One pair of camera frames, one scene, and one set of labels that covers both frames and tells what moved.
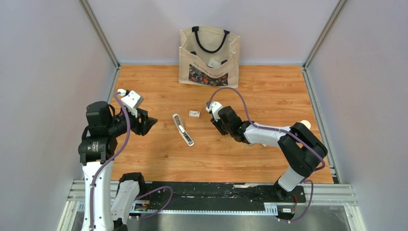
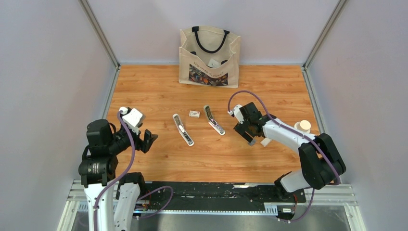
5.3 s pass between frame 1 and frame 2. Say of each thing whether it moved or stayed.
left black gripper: moved
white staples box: stayed
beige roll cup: stayed
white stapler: stayed
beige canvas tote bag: stayed
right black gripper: moved
